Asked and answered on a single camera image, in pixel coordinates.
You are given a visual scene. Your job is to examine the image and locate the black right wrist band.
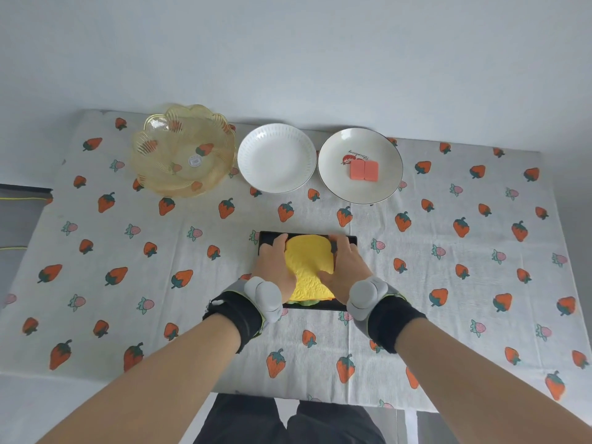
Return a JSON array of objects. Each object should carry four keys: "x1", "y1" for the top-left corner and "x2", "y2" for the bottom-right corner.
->
[{"x1": 355, "y1": 286, "x2": 427, "y2": 355}]

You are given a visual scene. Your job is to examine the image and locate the person's right hand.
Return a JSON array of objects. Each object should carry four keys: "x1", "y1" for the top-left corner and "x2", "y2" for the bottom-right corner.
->
[{"x1": 318, "y1": 234, "x2": 374, "y2": 306}]

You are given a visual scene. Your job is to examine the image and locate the person's right forearm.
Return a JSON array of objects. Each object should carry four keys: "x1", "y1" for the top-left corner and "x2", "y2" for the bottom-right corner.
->
[{"x1": 394, "y1": 317, "x2": 592, "y2": 444}]

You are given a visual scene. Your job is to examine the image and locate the person's black trousers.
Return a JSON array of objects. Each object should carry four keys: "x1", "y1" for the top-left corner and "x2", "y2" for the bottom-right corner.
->
[{"x1": 193, "y1": 393, "x2": 387, "y2": 444}]

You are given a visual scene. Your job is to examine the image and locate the grey wrist tracker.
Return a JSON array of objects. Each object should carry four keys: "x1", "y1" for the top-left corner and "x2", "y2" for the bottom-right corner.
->
[
  {"x1": 346, "y1": 277, "x2": 390, "y2": 322},
  {"x1": 243, "y1": 276, "x2": 284, "y2": 324}
]

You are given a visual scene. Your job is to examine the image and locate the grey right wrist tracker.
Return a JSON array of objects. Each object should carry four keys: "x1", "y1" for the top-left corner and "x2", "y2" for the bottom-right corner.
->
[{"x1": 346, "y1": 277, "x2": 390, "y2": 322}]

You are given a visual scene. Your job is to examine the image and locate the person's left forearm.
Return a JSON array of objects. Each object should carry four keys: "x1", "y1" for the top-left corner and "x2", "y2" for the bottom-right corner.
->
[{"x1": 38, "y1": 313, "x2": 242, "y2": 444}]

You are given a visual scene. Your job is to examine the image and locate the white ribbed plate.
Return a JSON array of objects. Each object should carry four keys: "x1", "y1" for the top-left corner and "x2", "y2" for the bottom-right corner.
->
[{"x1": 237, "y1": 123, "x2": 318, "y2": 195}]

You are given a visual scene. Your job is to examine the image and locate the white plate with strawberry print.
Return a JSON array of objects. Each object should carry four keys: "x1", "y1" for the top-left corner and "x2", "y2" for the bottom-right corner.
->
[{"x1": 317, "y1": 128, "x2": 404, "y2": 205}]

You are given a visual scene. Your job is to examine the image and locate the black flat object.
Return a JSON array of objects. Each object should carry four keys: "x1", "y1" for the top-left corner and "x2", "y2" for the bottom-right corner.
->
[{"x1": 0, "y1": 183, "x2": 54, "y2": 205}]

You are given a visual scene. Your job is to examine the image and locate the yellow transparent plastic fruit bowl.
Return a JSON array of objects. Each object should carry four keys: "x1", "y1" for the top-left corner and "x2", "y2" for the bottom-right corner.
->
[{"x1": 129, "y1": 104, "x2": 236, "y2": 199}]

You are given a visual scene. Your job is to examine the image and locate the black wrist band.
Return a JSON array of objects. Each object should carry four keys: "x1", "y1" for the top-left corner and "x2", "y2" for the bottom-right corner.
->
[
  {"x1": 355, "y1": 286, "x2": 427, "y2": 355},
  {"x1": 203, "y1": 278, "x2": 265, "y2": 355}
]

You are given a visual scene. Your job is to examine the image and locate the black left wrist band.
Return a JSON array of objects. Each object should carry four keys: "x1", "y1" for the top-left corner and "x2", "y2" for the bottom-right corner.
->
[{"x1": 203, "y1": 278, "x2": 265, "y2": 355}]

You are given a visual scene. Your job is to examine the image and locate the person's left hand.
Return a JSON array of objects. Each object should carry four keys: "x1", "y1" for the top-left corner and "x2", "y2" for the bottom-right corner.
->
[{"x1": 251, "y1": 233, "x2": 298, "y2": 304}]

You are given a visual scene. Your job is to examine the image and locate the black rectangular tray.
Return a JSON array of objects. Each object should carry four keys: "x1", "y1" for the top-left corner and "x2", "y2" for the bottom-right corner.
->
[{"x1": 253, "y1": 230, "x2": 359, "y2": 312}]

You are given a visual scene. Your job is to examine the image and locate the grey left wrist tracker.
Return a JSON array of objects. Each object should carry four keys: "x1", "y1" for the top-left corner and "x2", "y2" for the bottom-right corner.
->
[{"x1": 243, "y1": 276, "x2": 284, "y2": 324}]

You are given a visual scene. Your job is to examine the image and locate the strawberry print tablecloth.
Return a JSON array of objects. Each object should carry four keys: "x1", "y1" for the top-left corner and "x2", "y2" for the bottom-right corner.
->
[{"x1": 0, "y1": 109, "x2": 592, "y2": 414}]

